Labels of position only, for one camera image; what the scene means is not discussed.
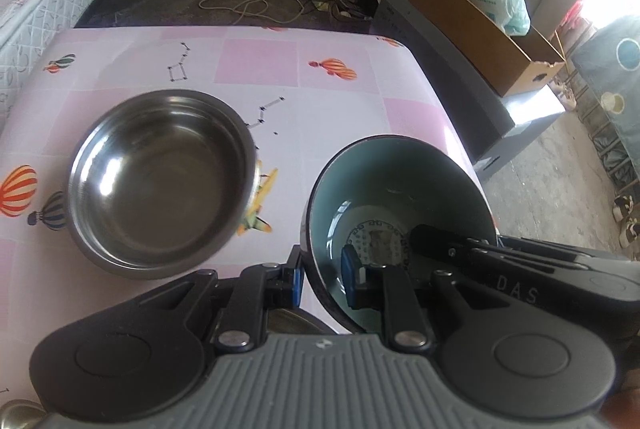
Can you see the grey cardboard box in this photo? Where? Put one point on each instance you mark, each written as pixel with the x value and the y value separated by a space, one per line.
pixel 492 129

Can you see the teal ceramic bowl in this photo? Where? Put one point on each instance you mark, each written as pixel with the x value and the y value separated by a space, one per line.
pixel 370 195

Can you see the brown cardboard box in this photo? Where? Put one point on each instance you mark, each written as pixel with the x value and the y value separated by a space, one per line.
pixel 511 65

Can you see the large steel plate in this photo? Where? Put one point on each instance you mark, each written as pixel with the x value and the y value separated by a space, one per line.
pixel 21 414

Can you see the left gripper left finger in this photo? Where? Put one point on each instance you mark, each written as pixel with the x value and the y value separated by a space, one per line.
pixel 241 305

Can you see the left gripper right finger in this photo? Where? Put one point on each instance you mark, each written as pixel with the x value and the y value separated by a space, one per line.
pixel 387 289

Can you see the steel bowl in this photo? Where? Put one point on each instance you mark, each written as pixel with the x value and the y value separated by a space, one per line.
pixel 160 183
pixel 297 322

